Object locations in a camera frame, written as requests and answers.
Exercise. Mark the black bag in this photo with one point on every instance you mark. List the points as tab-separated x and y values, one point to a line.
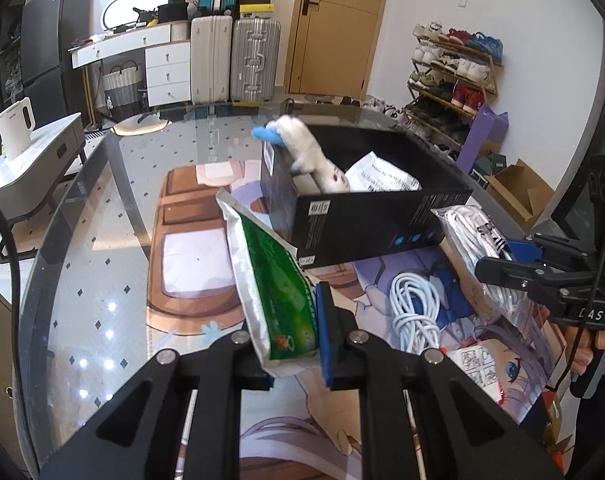
172	11

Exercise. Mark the silver and green foil bag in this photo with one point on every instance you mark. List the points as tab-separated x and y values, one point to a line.
272	285

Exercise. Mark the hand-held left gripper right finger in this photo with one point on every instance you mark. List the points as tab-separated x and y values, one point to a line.
325	330

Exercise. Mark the dark grey fridge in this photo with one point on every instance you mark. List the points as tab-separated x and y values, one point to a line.
52	35

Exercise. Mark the silver suitcase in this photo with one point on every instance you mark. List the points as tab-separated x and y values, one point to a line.
255	60

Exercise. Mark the beige suitcase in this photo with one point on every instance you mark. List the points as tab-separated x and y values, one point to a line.
210	60

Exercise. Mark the person's right hand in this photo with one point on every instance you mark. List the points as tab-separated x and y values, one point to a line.
582	357

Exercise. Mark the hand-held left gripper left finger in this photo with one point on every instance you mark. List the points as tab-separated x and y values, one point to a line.
217	360

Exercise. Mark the woven basket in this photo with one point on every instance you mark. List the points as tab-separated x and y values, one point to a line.
122	85

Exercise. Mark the wooden shoe rack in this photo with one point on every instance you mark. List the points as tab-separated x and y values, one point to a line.
447	101

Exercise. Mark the white electric kettle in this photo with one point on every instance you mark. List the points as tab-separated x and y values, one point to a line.
15	130

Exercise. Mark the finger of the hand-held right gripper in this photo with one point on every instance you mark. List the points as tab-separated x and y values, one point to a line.
512	275
524	250

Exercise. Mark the white printed packet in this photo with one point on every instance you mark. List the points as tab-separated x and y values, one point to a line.
377	175

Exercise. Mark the white packet with pink edge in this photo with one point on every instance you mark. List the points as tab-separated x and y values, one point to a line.
477	365

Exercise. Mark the white plush toy blue hat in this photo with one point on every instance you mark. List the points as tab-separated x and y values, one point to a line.
307	150

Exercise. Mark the open cardboard box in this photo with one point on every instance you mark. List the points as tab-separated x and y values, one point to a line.
519	195

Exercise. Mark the wooden door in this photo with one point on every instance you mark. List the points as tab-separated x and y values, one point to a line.
342	25

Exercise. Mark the oval mirror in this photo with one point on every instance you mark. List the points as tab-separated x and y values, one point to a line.
122	7

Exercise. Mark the white vanity desk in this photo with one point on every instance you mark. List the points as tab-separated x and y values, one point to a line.
167	67

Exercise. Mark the printed desk mat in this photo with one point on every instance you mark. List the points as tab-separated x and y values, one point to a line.
192	260

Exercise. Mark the grey side table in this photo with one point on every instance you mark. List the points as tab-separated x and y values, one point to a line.
37	160

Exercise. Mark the shoe rack with shoes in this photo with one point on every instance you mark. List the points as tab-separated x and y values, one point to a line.
462	67

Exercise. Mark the black glass cabinet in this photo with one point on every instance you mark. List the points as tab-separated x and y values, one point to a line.
7	60

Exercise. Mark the black cardboard box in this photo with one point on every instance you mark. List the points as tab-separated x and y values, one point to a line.
362	225

